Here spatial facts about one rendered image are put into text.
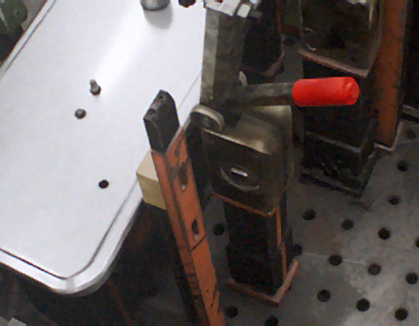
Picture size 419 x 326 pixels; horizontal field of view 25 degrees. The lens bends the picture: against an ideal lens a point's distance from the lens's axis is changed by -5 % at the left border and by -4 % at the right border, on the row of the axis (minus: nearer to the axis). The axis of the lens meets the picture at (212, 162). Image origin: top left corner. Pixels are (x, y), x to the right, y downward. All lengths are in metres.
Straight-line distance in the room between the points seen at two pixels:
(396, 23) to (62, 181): 0.39
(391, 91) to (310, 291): 0.26
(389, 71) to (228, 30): 0.40
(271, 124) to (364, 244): 0.37
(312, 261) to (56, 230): 0.39
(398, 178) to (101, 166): 0.46
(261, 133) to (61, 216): 0.20
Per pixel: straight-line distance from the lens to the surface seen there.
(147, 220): 1.16
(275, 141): 0.84
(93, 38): 0.99
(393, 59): 1.07
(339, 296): 1.15
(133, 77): 0.95
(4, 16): 1.03
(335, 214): 1.19
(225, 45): 0.74
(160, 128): 0.69
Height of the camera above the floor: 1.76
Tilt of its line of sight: 59 degrees down
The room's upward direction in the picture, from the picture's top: 10 degrees counter-clockwise
